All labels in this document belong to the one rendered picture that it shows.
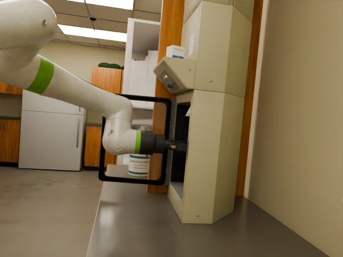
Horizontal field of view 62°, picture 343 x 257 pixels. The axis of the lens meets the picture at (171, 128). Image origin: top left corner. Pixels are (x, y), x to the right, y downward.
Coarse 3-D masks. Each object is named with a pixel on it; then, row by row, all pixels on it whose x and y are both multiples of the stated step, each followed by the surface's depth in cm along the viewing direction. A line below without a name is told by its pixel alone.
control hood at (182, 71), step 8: (160, 64) 104; (168, 64) 95; (176, 64) 96; (184, 64) 96; (192, 64) 96; (160, 72) 114; (168, 72) 102; (176, 72) 96; (184, 72) 96; (192, 72) 97; (160, 80) 126; (176, 80) 101; (184, 80) 96; (192, 80) 97; (184, 88) 99; (192, 88) 97
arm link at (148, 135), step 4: (148, 128) 109; (144, 132) 107; (148, 132) 108; (152, 132) 108; (144, 136) 106; (148, 136) 106; (152, 136) 106; (140, 140) 105; (144, 140) 105; (148, 140) 105; (152, 140) 106; (140, 144) 105; (144, 144) 105; (148, 144) 105; (152, 144) 106; (140, 148) 105; (144, 148) 105; (148, 148) 106; (152, 148) 106; (140, 152) 107; (144, 152) 107; (148, 152) 107; (152, 152) 107
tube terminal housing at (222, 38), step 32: (192, 32) 106; (224, 32) 98; (224, 64) 98; (192, 96) 98; (224, 96) 99; (192, 128) 98; (224, 128) 102; (192, 160) 99; (224, 160) 105; (192, 192) 100; (224, 192) 108
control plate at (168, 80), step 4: (164, 72) 107; (160, 76) 119; (164, 76) 112; (168, 76) 106; (164, 80) 118; (168, 80) 111; (172, 80) 106; (164, 84) 124; (168, 88) 123; (172, 88) 116; (176, 88) 110
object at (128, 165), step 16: (144, 112) 127; (160, 112) 127; (144, 128) 128; (160, 128) 128; (112, 160) 128; (128, 160) 128; (144, 160) 128; (160, 160) 129; (112, 176) 128; (128, 176) 128; (144, 176) 129
